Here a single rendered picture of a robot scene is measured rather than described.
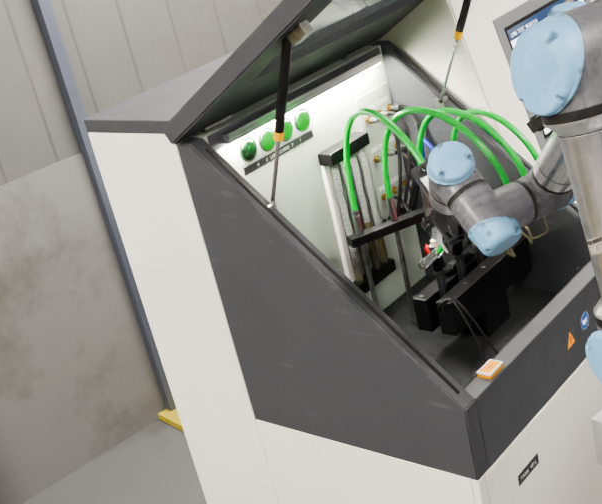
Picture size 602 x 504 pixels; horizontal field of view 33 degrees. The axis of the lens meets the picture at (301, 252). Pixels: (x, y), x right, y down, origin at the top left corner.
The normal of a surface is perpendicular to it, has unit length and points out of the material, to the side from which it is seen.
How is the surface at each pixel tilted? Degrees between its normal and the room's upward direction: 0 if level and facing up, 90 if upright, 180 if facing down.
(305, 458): 90
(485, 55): 76
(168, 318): 90
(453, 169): 45
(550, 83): 83
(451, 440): 90
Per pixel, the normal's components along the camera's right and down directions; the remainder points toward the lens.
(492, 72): 0.68, -0.12
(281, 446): -0.62, 0.43
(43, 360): 0.64, 0.16
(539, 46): -0.88, 0.27
